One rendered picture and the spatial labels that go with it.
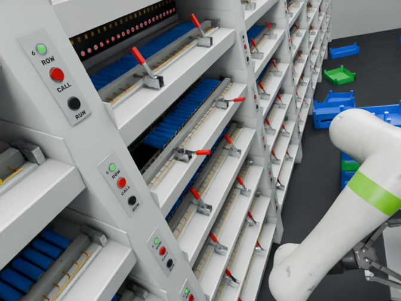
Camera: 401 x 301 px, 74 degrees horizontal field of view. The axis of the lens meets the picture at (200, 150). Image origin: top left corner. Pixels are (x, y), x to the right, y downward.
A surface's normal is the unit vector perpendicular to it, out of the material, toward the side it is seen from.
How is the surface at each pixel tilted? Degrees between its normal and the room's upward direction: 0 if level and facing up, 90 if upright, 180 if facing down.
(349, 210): 50
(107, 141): 90
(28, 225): 106
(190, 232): 16
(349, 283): 0
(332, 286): 0
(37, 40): 90
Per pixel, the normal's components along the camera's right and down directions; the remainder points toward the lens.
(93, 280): -0.04, -0.77
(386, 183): -0.56, 0.00
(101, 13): 0.91, 0.24
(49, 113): 0.86, 0.03
